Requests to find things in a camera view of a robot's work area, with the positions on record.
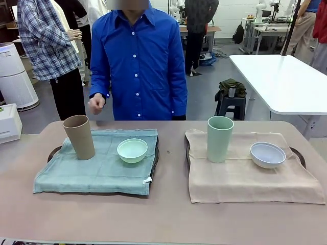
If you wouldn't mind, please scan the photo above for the person in dark clothes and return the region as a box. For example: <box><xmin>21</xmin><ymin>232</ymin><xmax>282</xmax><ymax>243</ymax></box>
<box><xmin>183</xmin><ymin>0</ymin><xmax>220</xmax><ymax>75</ymax></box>

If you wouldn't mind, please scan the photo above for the person in red top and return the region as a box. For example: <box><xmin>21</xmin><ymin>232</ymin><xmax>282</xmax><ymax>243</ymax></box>
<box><xmin>310</xmin><ymin>0</ymin><xmax>327</xmax><ymax>75</ymax></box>

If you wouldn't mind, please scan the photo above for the beige cloth mat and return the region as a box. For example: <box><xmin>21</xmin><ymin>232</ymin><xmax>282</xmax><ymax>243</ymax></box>
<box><xmin>184</xmin><ymin>129</ymin><xmax>325</xmax><ymax>205</ymax></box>

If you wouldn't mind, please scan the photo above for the pale green bowl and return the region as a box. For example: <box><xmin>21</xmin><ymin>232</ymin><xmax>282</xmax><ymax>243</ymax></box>
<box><xmin>116</xmin><ymin>138</ymin><xmax>149</xmax><ymax>164</ymax></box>

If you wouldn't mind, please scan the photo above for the white air purifier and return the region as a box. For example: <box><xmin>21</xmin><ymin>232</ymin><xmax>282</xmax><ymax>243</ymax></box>
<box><xmin>0</xmin><ymin>42</ymin><xmax>40</xmax><ymax>111</ymax></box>

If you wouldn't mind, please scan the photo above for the tall pale green cup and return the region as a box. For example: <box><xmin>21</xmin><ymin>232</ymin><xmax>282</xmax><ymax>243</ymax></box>
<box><xmin>207</xmin><ymin>116</ymin><xmax>235</xmax><ymax>163</ymax></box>

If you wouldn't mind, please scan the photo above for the olive green garment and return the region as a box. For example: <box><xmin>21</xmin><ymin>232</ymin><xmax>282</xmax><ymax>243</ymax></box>
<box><xmin>214</xmin><ymin>78</ymin><xmax>247</xmax><ymax>102</ymax></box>

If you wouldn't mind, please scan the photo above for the black stand pole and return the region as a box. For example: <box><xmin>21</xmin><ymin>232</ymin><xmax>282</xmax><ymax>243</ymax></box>
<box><xmin>280</xmin><ymin>0</ymin><xmax>304</xmax><ymax>57</ymax></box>

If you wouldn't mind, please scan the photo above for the dark brown plastic tray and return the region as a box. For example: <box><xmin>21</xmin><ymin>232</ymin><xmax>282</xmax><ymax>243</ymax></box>
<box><xmin>185</xmin><ymin>136</ymin><xmax>307</xmax><ymax>205</ymax></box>
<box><xmin>47</xmin><ymin>134</ymin><xmax>161</xmax><ymax>197</ymax></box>

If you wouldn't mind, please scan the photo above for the person's left forearm blue sleeve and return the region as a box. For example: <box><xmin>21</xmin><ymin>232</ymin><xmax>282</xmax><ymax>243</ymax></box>
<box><xmin>163</xmin><ymin>73</ymin><xmax>189</xmax><ymax>117</ymax></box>

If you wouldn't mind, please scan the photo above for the white table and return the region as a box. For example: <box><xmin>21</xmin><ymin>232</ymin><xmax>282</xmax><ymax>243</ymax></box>
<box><xmin>228</xmin><ymin>54</ymin><xmax>327</xmax><ymax>140</ymax></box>

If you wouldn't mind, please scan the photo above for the person's right forearm blue sleeve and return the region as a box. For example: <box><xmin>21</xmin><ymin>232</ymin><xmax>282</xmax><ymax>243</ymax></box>
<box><xmin>89</xmin><ymin>61</ymin><xmax>112</xmax><ymax>101</ymax></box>

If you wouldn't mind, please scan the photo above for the mannequin in cream clothes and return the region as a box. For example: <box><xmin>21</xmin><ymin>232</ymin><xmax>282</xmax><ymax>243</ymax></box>
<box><xmin>50</xmin><ymin>0</ymin><xmax>92</xmax><ymax>86</ymax></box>

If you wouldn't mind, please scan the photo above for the teal cloth mat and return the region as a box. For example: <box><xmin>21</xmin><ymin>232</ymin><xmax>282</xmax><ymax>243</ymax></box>
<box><xmin>32</xmin><ymin>129</ymin><xmax>159</xmax><ymax>196</ymax></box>

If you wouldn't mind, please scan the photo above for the cardboard box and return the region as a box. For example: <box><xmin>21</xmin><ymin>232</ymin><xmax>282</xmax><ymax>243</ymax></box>
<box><xmin>5</xmin><ymin>5</ymin><xmax>21</xmax><ymax>45</ymax></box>

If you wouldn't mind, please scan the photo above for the person's right hand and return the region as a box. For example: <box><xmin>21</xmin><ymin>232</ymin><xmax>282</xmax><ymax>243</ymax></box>
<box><xmin>88</xmin><ymin>92</ymin><xmax>106</xmax><ymax>115</ymax></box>

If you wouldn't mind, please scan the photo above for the dark plastic stool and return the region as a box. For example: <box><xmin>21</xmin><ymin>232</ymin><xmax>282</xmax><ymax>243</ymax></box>
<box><xmin>215</xmin><ymin>95</ymin><xmax>248</xmax><ymax>120</ymax></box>

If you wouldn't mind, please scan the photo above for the white bowl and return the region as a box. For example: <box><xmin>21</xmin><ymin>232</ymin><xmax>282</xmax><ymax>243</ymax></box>
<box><xmin>250</xmin><ymin>142</ymin><xmax>286</xmax><ymax>169</ymax></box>

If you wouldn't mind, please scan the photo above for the white box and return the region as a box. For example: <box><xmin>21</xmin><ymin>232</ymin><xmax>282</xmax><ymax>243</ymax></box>
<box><xmin>0</xmin><ymin>103</ymin><xmax>23</xmax><ymax>145</ymax></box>

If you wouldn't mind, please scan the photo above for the black backpack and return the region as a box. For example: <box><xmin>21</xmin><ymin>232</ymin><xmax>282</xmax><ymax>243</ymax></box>
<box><xmin>232</xmin><ymin>22</ymin><xmax>245</xmax><ymax>44</ymax></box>

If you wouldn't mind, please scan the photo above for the person in beige trousers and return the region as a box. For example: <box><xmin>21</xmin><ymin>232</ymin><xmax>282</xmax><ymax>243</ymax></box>
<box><xmin>287</xmin><ymin>0</ymin><xmax>320</xmax><ymax>57</ymax></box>

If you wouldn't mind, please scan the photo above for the tall brown cup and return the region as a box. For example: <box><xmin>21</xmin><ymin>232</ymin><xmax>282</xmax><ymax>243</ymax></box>
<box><xmin>62</xmin><ymin>115</ymin><xmax>96</xmax><ymax>161</ymax></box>

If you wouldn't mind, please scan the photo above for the person in blue shirt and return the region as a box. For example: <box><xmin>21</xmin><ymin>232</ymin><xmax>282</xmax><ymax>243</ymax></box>
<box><xmin>89</xmin><ymin>0</ymin><xmax>189</xmax><ymax>121</ymax></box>

